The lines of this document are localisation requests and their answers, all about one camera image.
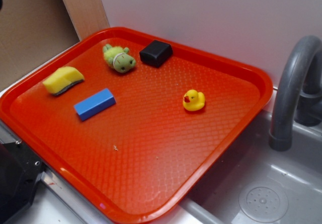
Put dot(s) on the wooden board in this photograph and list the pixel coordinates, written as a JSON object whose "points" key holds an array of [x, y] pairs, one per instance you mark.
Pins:
{"points": [[87, 16]]}

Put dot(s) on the grey toy sink basin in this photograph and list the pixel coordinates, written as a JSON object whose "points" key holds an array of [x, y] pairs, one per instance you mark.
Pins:
{"points": [[252, 183]]}

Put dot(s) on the blue rectangular block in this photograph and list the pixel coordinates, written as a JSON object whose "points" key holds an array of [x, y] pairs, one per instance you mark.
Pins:
{"points": [[94, 104]]}

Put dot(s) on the yellow sponge with grey pad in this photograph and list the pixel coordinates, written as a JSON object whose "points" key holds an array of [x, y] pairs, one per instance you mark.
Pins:
{"points": [[63, 79]]}

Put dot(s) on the red plastic tray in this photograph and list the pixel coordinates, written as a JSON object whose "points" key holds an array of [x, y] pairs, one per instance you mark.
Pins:
{"points": [[135, 160]]}

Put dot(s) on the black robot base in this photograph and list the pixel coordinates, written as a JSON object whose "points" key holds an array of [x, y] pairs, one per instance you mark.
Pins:
{"points": [[21, 171]]}

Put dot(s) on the black box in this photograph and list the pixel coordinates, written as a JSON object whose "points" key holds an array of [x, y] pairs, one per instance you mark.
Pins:
{"points": [[156, 53]]}

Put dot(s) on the green plush toy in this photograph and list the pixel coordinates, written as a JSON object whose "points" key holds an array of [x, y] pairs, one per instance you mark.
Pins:
{"points": [[117, 58]]}

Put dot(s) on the yellow rubber duck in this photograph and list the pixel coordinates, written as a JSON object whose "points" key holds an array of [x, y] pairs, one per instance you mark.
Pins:
{"points": [[193, 100]]}

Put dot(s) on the grey toy faucet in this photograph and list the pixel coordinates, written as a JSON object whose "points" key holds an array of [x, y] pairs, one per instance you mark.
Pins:
{"points": [[298, 97]]}

